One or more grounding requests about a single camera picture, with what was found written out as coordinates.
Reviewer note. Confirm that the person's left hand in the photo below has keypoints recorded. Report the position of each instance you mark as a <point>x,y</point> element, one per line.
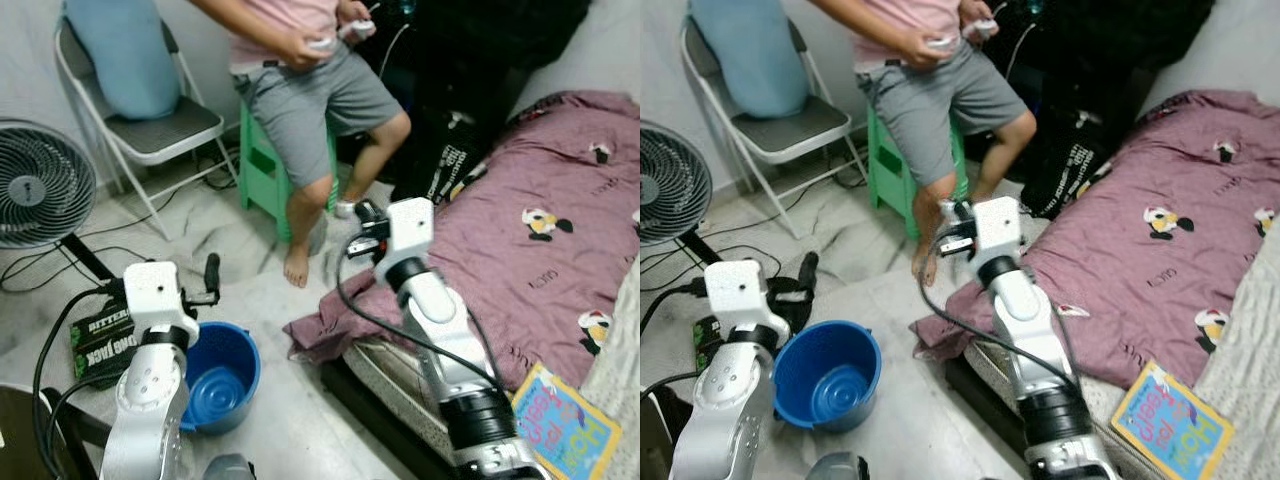
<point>352,15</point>
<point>975,15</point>

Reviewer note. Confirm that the purple cartoon print blanket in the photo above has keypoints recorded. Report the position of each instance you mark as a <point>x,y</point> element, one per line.
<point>520,200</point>
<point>1150,180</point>

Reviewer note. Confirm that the colourful children's book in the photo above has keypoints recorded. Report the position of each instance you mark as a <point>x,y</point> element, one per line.
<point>1170,425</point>
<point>565,425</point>

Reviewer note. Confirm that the black floor fan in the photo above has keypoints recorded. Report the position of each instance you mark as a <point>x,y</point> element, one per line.
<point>40,185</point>
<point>665,185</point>

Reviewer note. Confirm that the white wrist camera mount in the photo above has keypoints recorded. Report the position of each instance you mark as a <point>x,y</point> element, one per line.
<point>412,225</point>
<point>155,295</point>
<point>997,225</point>
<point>742,292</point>

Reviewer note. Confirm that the black bag with white print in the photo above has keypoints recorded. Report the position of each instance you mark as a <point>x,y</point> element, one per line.
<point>450,160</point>
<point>1075,160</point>

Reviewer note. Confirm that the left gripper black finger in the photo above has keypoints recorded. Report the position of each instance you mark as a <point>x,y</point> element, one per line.
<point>212,272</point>
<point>808,272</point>

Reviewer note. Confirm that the white handheld controller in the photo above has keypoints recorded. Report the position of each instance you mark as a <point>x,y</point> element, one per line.
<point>364,30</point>
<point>322,44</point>
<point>940,43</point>
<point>987,28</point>

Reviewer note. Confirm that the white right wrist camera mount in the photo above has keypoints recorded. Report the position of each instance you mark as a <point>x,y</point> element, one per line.
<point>412,225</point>
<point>997,225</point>

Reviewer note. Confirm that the person in pink shirt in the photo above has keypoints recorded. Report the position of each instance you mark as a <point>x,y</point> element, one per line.
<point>930,110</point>
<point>310,110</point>

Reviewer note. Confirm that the grey white folding chair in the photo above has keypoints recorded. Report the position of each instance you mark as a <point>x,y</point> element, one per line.
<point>165,130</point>
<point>790,130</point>

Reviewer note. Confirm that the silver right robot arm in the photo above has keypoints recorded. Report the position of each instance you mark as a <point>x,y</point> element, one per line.
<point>1020,310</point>
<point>440,320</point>

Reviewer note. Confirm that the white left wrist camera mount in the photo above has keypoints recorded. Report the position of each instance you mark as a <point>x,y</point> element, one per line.
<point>742,292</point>
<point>155,295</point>

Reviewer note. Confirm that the black clothes pile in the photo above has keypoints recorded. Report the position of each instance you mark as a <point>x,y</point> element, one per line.
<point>480,50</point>
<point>1100,50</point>

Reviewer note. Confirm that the white quilted mattress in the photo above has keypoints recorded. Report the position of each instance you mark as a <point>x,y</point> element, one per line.
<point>1255,340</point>
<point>622,340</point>

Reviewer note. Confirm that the blue plastic bucket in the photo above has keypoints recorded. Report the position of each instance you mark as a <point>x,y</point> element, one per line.
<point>225,385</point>
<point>825,385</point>

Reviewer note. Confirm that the green plastic stool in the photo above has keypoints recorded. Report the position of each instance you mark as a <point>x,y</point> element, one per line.
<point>890,170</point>
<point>262,175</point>

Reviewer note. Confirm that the dark bed frame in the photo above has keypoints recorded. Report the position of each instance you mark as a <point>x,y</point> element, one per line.
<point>380,420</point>
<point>985,420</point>

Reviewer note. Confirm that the light blue pillow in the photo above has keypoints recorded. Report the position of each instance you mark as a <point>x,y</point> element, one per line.
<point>125,55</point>
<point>750,55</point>

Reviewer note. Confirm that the person's right hand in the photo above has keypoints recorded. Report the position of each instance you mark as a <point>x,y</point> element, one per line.
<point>918,47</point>
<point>300,47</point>

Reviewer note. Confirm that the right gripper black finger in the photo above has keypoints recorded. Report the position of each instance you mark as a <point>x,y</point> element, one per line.
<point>955,211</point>
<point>367,211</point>

